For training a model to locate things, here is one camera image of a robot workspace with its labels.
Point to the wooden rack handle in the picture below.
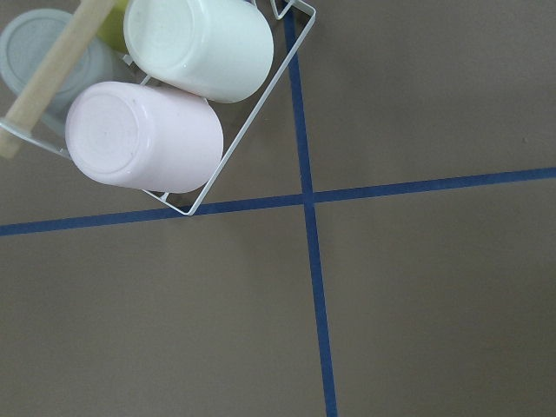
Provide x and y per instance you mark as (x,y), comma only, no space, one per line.
(26,111)

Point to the grey-blue cup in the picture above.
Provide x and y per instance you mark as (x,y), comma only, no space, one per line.
(26,40)

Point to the white cup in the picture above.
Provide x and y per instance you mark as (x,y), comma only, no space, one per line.
(220,50)

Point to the pink cup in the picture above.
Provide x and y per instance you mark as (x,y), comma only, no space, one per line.
(143,137)

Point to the white wire cup rack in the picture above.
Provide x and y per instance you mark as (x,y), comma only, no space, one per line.
(163,195)

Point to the yellow-green cup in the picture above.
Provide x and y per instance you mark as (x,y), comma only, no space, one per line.
(111,31)

